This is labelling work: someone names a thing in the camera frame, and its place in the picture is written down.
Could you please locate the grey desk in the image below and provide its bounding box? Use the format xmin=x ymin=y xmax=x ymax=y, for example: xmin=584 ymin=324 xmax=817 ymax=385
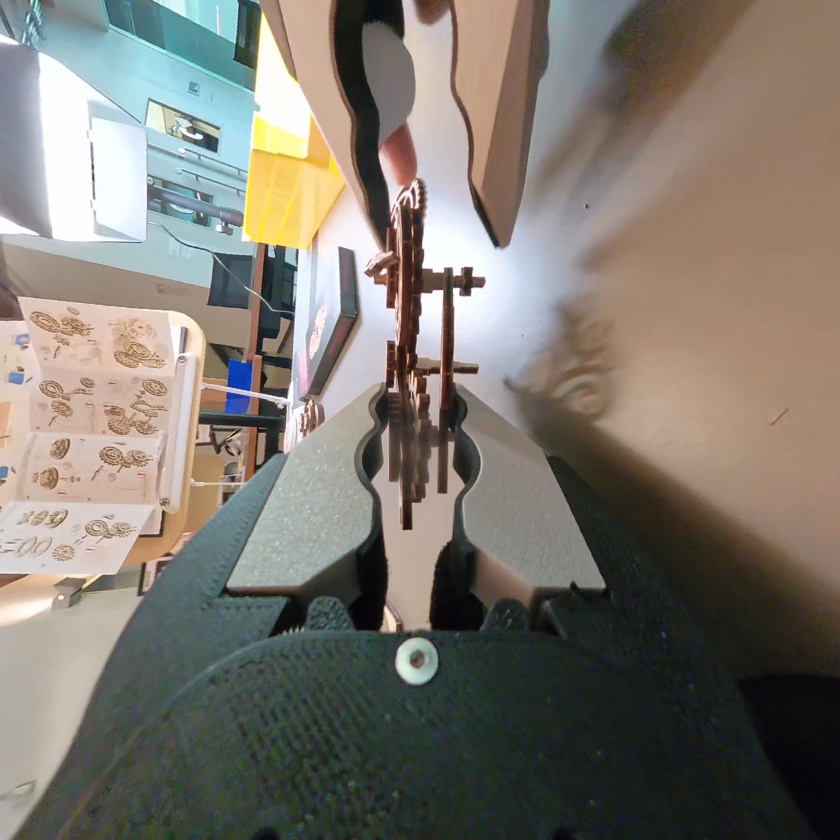
xmin=282 ymin=0 xmax=840 ymax=690

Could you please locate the paper instruction sheet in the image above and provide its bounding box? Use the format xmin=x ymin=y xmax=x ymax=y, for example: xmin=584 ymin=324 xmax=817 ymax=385
xmin=0 ymin=295 xmax=175 ymax=580

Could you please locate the white light panel on pole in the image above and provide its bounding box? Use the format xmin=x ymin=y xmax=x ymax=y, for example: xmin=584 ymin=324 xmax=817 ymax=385
xmin=0 ymin=33 xmax=245 ymax=245

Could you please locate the wooden gear clock model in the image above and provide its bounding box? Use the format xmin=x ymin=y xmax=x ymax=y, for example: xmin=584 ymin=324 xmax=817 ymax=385
xmin=364 ymin=177 xmax=488 ymax=531

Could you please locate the person's black jacket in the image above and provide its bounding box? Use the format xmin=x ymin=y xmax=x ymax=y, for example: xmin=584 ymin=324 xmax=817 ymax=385
xmin=735 ymin=669 xmax=840 ymax=840

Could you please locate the black cardboard box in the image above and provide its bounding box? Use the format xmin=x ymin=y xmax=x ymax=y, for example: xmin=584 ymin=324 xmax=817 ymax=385
xmin=304 ymin=245 xmax=362 ymax=400

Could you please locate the person's right hand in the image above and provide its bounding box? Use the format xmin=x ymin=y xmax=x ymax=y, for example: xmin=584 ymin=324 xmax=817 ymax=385
xmin=379 ymin=123 xmax=420 ymax=193

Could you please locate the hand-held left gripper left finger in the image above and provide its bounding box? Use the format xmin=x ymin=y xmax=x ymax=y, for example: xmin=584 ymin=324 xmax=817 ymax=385
xmin=225 ymin=382 xmax=387 ymax=602

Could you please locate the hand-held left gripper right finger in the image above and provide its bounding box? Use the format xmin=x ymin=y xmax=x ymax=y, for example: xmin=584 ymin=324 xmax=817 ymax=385
xmin=451 ymin=386 xmax=609 ymax=598

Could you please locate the thin black cable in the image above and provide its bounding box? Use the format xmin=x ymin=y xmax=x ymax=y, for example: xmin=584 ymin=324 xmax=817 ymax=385
xmin=147 ymin=220 xmax=279 ymax=312

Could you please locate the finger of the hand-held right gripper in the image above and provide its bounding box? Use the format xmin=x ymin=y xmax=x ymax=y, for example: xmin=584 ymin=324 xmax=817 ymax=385
xmin=262 ymin=0 xmax=419 ymax=256
xmin=451 ymin=0 xmax=552 ymax=250

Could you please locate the black office chair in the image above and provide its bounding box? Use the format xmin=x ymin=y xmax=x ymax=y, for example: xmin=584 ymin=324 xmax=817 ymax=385
xmin=209 ymin=244 xmax=298 ymax=358

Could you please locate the blue plastic bin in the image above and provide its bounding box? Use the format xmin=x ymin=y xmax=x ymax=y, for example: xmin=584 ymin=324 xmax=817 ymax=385
xmin=226 ymin=358 xmax=256 ymax=416

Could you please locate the yellow plastic bin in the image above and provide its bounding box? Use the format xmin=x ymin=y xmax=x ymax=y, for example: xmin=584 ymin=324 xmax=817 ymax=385
xmin=241 ymin=12 xmax=350 ymax=252

